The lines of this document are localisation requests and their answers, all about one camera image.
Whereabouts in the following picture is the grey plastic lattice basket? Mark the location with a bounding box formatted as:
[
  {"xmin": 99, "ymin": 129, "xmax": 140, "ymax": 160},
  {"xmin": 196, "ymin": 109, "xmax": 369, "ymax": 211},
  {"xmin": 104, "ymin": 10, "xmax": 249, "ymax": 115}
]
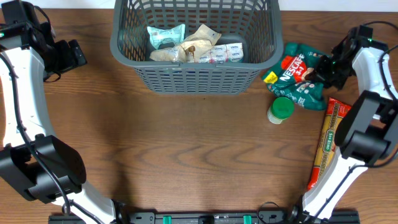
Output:
[{"xmin": 110, "ymin": 0, "xmax": 284, "ymax": 95}]

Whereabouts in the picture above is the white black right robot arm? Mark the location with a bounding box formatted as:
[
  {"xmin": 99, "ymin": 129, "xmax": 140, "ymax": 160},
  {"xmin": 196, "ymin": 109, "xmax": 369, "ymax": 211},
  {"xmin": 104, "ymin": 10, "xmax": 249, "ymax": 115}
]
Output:
[{"xmin": 288, "ymin": 24, "xmax": 397, "ymax": 223}]

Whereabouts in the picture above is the green lidded jar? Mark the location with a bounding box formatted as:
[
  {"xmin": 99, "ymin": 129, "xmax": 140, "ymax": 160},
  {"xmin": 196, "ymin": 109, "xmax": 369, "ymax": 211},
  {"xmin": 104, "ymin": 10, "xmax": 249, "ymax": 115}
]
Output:
[{"xmin": 267, "ymin": 97, "xmax": 294, "ymax": 124}]

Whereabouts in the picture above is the beige paper pouch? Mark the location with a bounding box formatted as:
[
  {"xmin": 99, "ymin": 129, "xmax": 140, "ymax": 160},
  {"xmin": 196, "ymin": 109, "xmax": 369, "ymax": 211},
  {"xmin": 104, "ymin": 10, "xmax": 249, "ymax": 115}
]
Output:
[{"xmin": 149, "ymin": 24, "xmax": 221, "ymax": 63}]

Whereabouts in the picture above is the pale green tissue packet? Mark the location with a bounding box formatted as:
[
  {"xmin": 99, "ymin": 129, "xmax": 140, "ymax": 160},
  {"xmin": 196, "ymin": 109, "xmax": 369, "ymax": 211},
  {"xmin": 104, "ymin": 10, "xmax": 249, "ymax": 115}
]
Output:
[{"xmin": 147, "ymin": 24, "xmax": 185, "ymax": 50}]

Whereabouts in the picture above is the red spaghetti packet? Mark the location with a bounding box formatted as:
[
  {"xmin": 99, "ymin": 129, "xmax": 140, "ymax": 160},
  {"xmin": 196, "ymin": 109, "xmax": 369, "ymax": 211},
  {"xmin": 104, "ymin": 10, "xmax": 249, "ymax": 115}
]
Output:
[{"xmin": 307, "ymin": 98, "xmax": 351, "ymax": 190}]

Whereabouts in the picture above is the white Kleenex tissue multipack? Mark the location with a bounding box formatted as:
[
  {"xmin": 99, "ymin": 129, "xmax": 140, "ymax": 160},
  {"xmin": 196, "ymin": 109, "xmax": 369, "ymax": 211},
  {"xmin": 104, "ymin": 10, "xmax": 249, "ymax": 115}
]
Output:
[{"xmin": 197, "ymin": 43, "xmax": 244, "ymax": 63}]

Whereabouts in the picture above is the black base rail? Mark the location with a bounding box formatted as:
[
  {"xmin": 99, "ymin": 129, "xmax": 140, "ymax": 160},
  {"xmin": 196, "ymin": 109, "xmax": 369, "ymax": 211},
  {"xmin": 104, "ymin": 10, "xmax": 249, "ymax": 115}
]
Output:
[{"xmin": 48, "ymin": 208, "xmax": 361, "ymax": 224}]

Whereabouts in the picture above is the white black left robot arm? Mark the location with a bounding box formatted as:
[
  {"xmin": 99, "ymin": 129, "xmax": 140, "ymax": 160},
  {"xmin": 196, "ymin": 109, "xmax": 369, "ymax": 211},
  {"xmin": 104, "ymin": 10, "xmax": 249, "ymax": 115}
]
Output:
[{"xmin": 1, "ymin": 1, "xmax": 129, "ymax": 223}]

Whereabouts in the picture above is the green Nescafe coffee bag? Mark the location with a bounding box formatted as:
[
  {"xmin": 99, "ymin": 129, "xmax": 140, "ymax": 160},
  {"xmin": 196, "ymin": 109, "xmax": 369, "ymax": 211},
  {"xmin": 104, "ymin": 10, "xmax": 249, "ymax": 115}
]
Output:
[{"xmin": 262, "ymin": 42, "xmax": 327, "ymax": 111}]

